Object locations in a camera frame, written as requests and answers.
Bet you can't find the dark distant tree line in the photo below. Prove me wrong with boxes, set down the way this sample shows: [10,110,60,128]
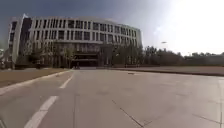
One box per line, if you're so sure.
[141,45,224,67]

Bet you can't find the row of trees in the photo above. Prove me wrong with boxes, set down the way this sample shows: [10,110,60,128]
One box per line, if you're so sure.
[19,39,145,69]

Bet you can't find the large pale curved building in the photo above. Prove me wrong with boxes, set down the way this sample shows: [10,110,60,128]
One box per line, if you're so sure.
[6,13,144,70]

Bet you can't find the pale concrete kerb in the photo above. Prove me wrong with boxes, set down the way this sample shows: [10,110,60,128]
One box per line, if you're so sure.
[0,69,74,96]

